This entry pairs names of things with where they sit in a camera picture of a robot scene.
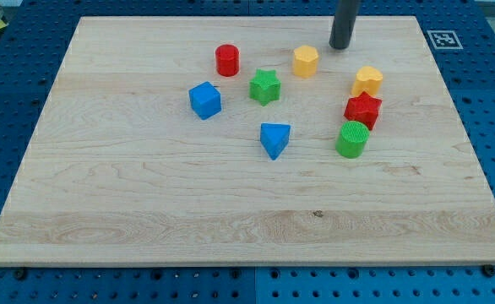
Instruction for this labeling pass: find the green cylinder block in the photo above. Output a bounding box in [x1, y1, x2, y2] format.
[335, 121, 370, 159]

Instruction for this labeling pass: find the white fiducial marker tag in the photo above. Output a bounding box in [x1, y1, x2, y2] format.
[427, 30, 463, 50]

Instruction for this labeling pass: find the red star block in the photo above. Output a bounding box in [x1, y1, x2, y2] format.
[344, 92, 383, 131]

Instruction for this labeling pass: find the blue cube block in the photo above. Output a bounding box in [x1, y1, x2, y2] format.
[188, 82, 222, 120]

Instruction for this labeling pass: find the yellow hexagon block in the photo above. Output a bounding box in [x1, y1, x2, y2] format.
[292, 45, 319, 78]

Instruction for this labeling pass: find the red cylinder block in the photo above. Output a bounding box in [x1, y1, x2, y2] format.
[215, 44, 240, 77]

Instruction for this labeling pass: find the green star block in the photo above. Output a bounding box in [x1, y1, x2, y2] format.
[249, 68, 281, 106]

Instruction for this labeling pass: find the yellow heart block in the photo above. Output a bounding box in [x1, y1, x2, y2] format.
[351, 66, 383, 96]

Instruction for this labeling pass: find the wooden board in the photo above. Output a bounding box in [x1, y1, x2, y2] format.
[0, 16, 495, 268]

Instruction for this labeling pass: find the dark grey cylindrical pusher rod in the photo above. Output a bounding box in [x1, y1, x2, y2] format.
[329, 0, 361, 50]

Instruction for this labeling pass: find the blue triangle block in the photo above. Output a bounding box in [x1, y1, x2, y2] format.
[260, 123, 291, 160]

